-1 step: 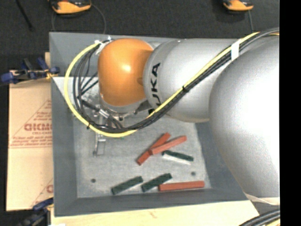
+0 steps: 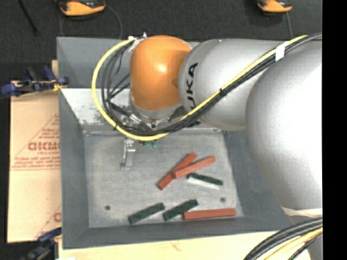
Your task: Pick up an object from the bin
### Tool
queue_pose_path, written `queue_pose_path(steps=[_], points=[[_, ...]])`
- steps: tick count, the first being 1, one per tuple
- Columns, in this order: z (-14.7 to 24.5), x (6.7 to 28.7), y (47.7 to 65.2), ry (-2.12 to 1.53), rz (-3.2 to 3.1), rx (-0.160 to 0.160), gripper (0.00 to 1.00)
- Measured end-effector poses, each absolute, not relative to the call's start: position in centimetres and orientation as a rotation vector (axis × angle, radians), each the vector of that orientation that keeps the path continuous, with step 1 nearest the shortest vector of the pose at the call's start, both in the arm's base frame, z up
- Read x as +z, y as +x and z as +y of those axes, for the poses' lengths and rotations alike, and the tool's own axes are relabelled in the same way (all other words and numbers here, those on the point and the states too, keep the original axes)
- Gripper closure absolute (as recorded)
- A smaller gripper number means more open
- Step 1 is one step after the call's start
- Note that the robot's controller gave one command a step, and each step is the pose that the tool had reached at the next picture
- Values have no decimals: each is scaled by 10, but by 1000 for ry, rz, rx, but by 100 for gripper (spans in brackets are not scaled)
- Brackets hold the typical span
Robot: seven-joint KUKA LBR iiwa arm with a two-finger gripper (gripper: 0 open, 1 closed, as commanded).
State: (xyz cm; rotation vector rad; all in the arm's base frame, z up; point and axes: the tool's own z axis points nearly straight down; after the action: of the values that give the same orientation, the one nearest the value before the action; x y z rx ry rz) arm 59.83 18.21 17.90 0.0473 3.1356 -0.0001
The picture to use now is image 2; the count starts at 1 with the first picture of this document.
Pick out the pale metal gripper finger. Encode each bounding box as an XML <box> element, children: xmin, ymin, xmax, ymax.
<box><xmin>120</xmin><ymin>140</ymin><xmax>129</xmax><ymax>171</ymax></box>
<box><xmin>126</xmin><ymin>140</ymin><xmax>136</xmax><ymax>168</ymax></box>

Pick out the grey metal bin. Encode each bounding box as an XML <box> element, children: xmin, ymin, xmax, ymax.
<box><xmin>56</xmin><ymin>36</ymin><xmax>295</xmax><ymax>249</ymax></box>

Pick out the red-brown flat block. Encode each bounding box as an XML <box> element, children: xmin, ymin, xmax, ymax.
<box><xmin>157</xmin><ymin>152</ymin><xmax>198</xmax><ymax>191</ymax></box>
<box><xmin>182</xmin><ymin>207</ymin><xmax>237</xmax><ymax>221</ymax></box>
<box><xmin>173</xmin><ymin>155</ymin><xmax>216</xmax><ymax>179</ymax></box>

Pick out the brown cardboard board red print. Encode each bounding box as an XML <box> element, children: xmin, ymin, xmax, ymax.
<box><xmin>6</xmin><ymin>90</ymin><xmax>63</xmax><ymax>244</ymax></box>

